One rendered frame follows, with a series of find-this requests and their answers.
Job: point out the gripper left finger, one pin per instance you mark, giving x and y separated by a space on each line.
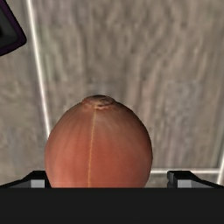
37 180

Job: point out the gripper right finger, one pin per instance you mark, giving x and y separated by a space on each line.
184 180

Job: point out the brown onion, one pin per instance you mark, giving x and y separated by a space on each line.
98 145

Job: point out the dark purple-edged box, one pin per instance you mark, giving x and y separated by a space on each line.
8 32

